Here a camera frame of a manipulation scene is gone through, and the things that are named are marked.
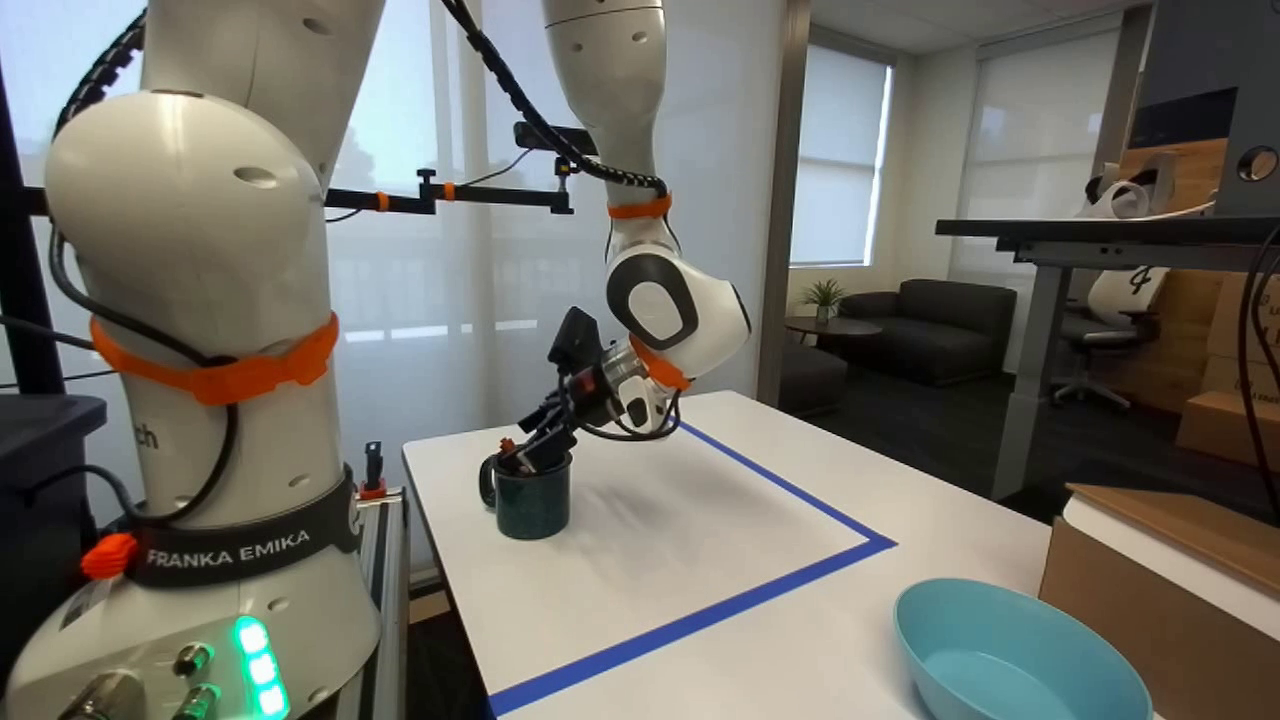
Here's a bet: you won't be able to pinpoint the small potted plant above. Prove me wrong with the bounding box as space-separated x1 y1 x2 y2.
805 271 847 323

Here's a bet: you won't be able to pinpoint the grey cabinet with wood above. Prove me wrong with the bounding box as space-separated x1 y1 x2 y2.
1119 0 1280 223

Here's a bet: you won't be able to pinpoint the hanging black cables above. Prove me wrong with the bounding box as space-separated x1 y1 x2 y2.
1233 221 1280 527

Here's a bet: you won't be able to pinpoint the narrow orange velcro strap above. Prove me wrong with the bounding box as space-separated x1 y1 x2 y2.
608 191 676 227
628 332 694 398

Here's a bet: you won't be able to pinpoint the black camera on boom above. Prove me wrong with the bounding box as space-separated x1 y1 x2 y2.
512 121 599 164

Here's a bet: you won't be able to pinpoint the round dark coffee table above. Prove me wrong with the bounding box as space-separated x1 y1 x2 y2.
779 310 888 350

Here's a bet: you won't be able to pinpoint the distant cardboard box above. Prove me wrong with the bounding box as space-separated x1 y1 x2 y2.
1176 271 1280 473

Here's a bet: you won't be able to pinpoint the brown cardboard box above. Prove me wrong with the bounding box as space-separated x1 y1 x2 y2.
1034 480 1280 720

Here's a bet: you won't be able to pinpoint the wide orange velcro strap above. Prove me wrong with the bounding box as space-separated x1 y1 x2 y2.
87 316 345 412

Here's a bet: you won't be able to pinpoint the black corrugated cable conduit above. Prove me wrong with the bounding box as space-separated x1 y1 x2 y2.
42 0 672 197

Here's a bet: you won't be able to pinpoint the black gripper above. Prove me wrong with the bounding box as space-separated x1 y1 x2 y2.
517 356 648 480

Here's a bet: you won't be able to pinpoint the blue plastic bowl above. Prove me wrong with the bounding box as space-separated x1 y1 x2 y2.
890 577 1161 720

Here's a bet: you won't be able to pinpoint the dark green mug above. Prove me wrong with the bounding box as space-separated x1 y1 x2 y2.
476 444 575 545

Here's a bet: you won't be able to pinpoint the small black table clamp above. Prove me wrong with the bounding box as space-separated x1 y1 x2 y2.
355 434 392 504

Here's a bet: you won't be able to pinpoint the dark grey sofa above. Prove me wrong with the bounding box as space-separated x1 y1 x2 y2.
837 276 1018 393

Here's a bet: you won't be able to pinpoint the dark standing desk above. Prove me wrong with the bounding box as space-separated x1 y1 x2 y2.
930 212 1280 504

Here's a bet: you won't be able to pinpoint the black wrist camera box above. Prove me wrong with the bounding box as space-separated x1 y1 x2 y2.
542 302 608 385

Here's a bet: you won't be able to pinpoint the white office chair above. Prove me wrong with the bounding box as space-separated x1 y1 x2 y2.
1048 169 1176 412

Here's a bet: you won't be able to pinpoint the long blue tape strip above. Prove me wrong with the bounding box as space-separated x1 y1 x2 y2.
484 533 901 720

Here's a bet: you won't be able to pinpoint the short blue tape strip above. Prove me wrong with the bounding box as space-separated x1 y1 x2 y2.
676 420 901 552

